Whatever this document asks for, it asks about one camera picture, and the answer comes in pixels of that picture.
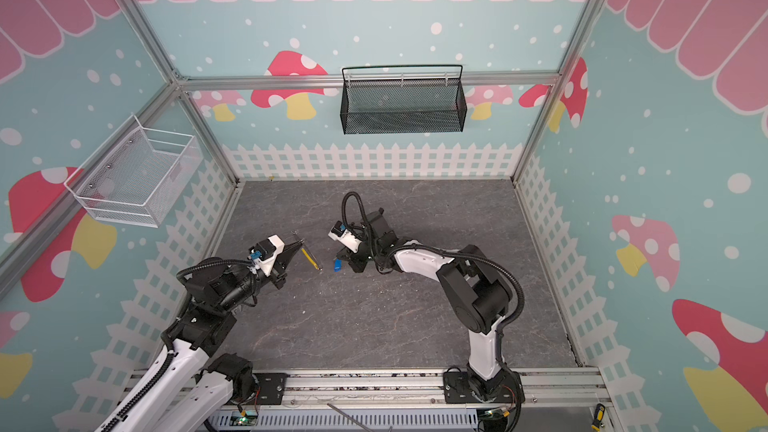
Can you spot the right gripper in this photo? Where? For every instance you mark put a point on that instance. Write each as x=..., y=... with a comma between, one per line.
x=358, y=255

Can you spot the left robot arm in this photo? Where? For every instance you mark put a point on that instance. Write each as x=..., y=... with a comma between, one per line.
x=189, y=381

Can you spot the black mesh wall basket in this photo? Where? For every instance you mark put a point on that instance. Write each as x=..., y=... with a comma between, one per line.
x=403, y=99

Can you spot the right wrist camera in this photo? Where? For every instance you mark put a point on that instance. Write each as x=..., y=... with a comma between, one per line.
x=340, y=233

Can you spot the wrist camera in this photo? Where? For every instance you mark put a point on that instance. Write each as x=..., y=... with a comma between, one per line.
x=263, y=255
x=340, y=233

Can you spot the white slotted cable duct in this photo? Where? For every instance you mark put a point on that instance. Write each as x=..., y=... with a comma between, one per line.
x=347, y=420

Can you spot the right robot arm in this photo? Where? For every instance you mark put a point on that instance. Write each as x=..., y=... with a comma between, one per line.
x=483, y=295

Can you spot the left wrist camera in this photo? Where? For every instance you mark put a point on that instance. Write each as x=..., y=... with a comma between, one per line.
x=263, y=255

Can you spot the yellow key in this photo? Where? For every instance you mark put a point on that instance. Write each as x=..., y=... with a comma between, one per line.
x=312, y=260

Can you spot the white wire wall basket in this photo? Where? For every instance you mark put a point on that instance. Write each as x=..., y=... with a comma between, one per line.
x=137, y=177

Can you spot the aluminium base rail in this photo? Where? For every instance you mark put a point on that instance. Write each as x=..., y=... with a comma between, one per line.
x=380, y=390

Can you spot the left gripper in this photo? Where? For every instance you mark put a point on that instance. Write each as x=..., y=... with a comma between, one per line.
x=278, y=275

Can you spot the yellow handled screwdriver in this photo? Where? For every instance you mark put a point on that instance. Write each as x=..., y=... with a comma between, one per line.
x=598, y=416

